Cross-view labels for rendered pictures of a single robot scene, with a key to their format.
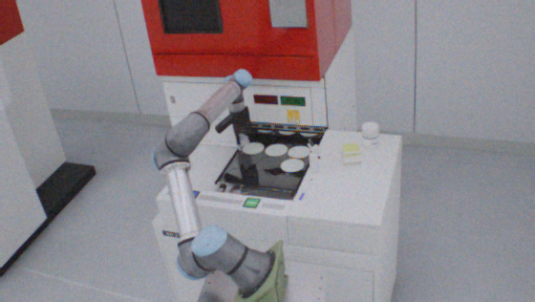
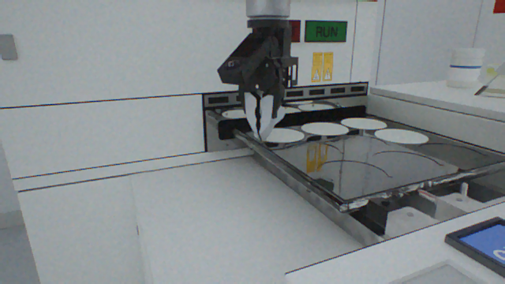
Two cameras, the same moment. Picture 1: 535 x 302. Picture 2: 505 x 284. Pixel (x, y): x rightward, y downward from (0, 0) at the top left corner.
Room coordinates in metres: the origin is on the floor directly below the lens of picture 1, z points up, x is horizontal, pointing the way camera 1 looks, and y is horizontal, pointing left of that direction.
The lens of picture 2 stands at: (1.73, 0.56, 1.09)
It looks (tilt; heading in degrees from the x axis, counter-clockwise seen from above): 19 degrees down; 313
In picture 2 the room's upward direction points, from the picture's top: straight up
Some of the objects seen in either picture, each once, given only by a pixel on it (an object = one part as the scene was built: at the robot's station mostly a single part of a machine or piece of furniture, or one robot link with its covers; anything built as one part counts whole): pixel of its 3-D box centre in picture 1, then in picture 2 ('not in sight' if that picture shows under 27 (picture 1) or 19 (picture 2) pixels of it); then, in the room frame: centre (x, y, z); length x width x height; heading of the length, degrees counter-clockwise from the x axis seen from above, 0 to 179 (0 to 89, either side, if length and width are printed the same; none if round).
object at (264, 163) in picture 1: (268, 163); (358, 143); (1.99, 0.00, 0.90); 0.34 x 0.34 x 0.01; 67
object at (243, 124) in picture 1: (240, 120); (269, 56); (2.12, 0.10, 1.06); 0.09 x 0.08 x 0.12; 97
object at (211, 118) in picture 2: (280, 139); (294, 121); (2.19, -0.07, 0.89); 0.44 x 0.02 x 0.10; 67
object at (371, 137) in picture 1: (370, 135); (465, 68); (1.92, -0.44, 1.01); 0.07 x 0.07 x 0.10
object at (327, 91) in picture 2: (279, 126); (293, 93); (2.19, -0.07, 0.96); 0.44 x 0.01 x 0.02; 67
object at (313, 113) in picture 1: (243, 112); (220, 70); (2.27, 0.09, 1.02); 0.82 x 0.03 x 0.40; 67
